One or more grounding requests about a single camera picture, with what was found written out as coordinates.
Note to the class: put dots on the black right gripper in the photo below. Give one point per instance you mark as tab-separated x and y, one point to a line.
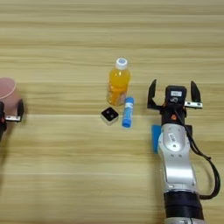
169	113

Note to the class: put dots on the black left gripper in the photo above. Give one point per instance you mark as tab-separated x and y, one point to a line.
2	122

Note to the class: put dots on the pink plastic cup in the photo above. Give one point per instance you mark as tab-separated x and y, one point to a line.
7	93

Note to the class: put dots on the orange juice bottle white cap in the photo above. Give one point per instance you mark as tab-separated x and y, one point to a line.
118	84

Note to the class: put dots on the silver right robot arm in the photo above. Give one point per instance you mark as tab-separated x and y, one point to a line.
176	163

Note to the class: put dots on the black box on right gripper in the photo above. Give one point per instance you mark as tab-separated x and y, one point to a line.
176	94

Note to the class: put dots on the blue rectangular block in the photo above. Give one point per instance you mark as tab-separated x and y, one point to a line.
155	138

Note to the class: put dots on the blue glue stick tube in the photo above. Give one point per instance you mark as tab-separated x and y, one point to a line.
127	113

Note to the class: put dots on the small black white cube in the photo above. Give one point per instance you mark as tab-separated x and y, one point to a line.
110	114

